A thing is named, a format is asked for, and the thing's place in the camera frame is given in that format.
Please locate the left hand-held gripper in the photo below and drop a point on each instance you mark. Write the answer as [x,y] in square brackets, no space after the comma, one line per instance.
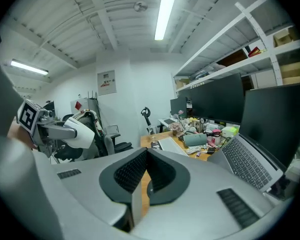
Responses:
[27,116]

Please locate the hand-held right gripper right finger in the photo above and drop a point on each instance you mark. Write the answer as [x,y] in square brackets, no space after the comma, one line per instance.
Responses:
[202,209]

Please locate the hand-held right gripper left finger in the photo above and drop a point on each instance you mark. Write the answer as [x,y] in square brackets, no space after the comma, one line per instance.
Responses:
[90,204]

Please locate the white dark-striped cup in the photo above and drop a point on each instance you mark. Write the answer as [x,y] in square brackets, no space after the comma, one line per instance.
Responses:
[86,136]

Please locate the person's left forearm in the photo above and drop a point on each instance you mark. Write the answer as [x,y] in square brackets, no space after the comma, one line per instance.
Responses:
[20,136]

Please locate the white patterned blanket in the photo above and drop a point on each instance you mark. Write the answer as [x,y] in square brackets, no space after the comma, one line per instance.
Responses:
[90,115]

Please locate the grey cabinet with red diamond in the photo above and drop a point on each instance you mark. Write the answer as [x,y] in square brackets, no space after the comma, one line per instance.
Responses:
[86,105]

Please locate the dark grey office chair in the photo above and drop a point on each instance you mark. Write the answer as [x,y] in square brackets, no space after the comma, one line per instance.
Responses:
[107,144]

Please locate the grey laptop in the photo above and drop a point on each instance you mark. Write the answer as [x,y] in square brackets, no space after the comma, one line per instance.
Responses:
[247,161]

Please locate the teal pencil case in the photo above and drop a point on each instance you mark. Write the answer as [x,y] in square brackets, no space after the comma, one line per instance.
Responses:
[195,139]

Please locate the ceiling light tube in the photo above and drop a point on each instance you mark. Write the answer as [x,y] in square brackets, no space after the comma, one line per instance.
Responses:
[30,67]
[165,14]

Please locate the pink-lidded bottle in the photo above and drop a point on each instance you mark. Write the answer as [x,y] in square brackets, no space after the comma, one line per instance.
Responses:
[216,132]

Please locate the black patterned wrist rest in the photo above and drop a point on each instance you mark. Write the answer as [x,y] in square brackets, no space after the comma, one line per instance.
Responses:
[156,145]

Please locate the yellow-green box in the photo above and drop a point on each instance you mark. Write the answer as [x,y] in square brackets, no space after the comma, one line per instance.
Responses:
[230,131]

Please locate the dried brown flower bunch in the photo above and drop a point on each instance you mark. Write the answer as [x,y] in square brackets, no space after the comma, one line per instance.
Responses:
[175,128]

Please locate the clear glass jar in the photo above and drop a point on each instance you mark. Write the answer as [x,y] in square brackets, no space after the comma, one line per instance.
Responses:
[153,139]

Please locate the black stick vacuum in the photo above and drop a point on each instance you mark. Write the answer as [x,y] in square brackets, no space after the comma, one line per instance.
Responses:
[147,120]

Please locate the round smoke detector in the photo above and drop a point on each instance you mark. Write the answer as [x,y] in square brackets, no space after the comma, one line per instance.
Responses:
[140,6]

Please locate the white shelving unit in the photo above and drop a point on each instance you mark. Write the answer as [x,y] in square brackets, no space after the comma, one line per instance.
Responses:
[276,70]

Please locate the red box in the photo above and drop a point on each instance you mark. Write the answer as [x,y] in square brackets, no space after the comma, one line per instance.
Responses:
[254,52]

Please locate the large cardboard box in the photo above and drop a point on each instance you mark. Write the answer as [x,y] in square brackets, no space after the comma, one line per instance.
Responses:
[295,71]

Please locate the white wall box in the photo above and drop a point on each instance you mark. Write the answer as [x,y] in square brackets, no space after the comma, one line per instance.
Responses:
[112,129]

